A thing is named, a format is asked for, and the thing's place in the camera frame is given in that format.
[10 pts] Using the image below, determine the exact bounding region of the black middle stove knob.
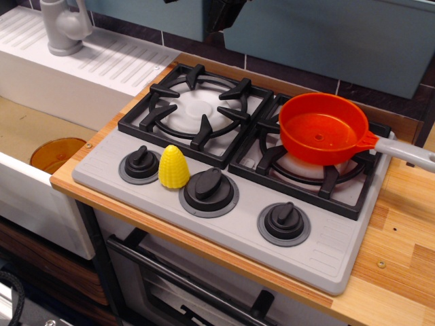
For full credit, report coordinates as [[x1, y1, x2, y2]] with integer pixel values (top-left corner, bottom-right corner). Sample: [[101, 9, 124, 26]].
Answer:
[[179, 167, 240, 219]]

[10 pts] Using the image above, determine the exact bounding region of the black right burner grate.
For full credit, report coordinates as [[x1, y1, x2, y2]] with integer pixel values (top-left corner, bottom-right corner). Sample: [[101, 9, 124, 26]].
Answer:
[[228, 94, 388, 220]]

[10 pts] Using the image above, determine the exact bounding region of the yellow toy corn cob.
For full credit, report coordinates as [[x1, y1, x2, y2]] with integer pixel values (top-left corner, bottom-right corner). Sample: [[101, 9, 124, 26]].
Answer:
[[158, 145, 190, 189]]

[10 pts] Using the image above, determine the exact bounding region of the black right stove knob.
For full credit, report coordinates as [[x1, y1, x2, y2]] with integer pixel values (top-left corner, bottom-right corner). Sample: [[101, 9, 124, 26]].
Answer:
[[257, 202, 311, 247]]

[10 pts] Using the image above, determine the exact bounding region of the black cable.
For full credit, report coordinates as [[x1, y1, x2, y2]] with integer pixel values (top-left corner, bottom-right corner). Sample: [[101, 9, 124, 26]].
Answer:
[[0, 270, 27, 326]]

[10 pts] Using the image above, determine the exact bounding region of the grey toy stove top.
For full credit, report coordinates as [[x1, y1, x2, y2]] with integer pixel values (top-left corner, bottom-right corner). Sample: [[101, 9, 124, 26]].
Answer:
[[71, 62, 397, 295]]

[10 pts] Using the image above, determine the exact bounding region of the black burner grate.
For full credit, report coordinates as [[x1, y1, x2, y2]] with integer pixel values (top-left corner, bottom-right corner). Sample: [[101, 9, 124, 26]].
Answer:
[[228, 94, 388, 220], [118, 64, 273, 169]]

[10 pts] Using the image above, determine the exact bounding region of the black left stove knob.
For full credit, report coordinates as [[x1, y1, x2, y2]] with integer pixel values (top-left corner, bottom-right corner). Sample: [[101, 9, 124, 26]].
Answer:
[[118, 145, 161, 185]]

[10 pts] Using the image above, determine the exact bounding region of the white toy sink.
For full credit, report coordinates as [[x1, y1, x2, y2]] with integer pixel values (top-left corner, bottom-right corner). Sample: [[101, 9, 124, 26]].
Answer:
[[1, 6, 178, 260]]

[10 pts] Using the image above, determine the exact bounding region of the orange plastic plate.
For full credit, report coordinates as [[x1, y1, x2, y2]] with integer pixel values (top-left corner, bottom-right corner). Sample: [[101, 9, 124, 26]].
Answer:
[[30, 137, 86, 175]]

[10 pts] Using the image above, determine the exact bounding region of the black stove knob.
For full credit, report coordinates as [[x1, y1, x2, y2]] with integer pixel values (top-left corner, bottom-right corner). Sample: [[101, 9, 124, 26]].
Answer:
[[179, 167, 240, 219], [257, 202, 311, 247], [118, 145, 161, 185]]

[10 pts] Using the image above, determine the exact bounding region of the black left burner grate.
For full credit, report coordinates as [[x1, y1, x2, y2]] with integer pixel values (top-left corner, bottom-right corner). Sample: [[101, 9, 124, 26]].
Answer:
[[118, 64, 273, 169]]

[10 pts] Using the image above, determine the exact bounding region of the orange toy saucepan grey handle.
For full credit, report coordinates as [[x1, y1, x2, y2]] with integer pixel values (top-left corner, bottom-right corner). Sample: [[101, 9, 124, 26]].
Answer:
[[279, 92, 434, 173]]

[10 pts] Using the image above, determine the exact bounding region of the black oven door handle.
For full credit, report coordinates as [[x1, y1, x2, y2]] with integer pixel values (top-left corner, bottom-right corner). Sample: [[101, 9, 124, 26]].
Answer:
[[107, 234, 275, 325]]

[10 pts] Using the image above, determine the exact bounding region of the grey toy faucet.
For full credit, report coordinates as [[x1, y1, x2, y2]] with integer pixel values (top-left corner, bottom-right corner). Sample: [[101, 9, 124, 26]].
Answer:
[[40, 0, 92, 56]]

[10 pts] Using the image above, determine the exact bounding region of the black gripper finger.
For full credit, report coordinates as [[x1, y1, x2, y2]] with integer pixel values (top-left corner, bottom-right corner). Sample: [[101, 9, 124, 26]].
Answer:
[[206, 0, 245, 33]]

